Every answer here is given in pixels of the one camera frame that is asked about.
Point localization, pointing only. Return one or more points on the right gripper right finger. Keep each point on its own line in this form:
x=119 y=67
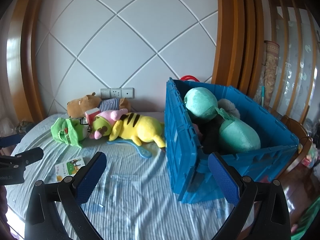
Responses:
x=272 y=221

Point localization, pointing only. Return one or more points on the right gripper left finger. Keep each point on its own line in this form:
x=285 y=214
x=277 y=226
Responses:
x=43 y=220

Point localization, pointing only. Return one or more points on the blue striped bed sheet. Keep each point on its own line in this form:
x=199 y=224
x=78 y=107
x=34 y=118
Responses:
x=133 y=198

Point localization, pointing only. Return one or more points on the pink tissue pack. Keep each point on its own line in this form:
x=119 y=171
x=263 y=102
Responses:
x=91 y=114

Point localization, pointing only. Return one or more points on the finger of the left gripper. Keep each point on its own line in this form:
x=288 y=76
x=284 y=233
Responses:
x=11 y=140
x=22 y=159

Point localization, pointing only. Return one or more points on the pink star plush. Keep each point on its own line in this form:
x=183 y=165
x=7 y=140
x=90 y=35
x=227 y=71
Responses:
x=104 y=122

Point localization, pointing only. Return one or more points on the green frog plush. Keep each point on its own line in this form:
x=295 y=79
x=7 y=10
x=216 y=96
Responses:
x=70 y=131

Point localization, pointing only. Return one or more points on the grey wall socket panel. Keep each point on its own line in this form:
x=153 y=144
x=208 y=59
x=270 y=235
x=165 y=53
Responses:
x=109 y=93

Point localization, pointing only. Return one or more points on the white picture card box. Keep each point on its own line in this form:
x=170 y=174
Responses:
x=68 y=168

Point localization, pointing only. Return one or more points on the rolled patterned carpet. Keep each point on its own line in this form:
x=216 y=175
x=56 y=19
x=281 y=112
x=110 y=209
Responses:
x=268 y=74

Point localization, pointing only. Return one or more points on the brown bear plush striped shirt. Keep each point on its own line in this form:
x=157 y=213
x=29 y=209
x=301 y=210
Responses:
x=77 y=107

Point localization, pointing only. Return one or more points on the blue plastic boomerang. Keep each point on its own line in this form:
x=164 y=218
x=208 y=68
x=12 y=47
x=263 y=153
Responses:
x=143 y=152

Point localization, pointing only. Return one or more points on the yellow striped tiger plush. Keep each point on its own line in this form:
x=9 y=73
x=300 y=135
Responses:
x=138 y=128

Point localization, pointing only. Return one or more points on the grey plush toy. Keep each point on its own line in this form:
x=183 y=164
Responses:
x=229 y=107

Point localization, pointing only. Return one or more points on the wooden glass partition screen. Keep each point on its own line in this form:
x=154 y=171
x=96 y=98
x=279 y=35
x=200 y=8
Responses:
x=295 y=31

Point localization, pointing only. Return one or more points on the teal plush toy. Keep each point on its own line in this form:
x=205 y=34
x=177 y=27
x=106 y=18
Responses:
x=218 y=131

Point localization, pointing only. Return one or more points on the blue plastic storage crate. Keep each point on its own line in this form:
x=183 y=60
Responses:
x=190 y=177

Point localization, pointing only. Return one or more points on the red plastic toy case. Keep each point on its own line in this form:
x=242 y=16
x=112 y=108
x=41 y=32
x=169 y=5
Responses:
x=189 y=78

